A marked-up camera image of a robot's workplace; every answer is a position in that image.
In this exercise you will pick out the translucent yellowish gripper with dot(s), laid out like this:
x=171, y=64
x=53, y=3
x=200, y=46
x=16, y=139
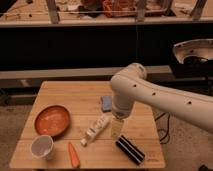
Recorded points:
x=116, y=127

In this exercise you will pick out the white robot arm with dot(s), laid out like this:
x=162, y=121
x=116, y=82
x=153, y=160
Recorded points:
x=130, y=85

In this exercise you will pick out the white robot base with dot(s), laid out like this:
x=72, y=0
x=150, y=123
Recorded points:
x=197, y=47

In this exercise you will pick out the white plastic bottle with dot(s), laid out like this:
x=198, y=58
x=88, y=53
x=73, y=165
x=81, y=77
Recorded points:
x=95, y=129

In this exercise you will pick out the black striped rectangular box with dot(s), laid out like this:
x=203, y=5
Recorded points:
x=133, y=153

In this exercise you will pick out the blue sponge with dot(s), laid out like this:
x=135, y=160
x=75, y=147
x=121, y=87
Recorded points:
x=106, y=103

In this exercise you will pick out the wooden table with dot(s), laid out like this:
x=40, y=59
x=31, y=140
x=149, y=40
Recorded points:
x=82, y=99

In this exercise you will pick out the orange carrot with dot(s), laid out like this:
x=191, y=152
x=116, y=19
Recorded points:
x=75, y=162

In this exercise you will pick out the orange round plate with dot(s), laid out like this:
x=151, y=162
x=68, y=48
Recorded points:
x=53, y=121

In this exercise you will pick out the white paper cup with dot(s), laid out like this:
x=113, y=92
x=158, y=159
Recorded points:
x=42, y=147

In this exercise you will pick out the orange crate in background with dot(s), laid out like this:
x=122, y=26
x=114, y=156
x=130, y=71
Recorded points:
x=119, y=8

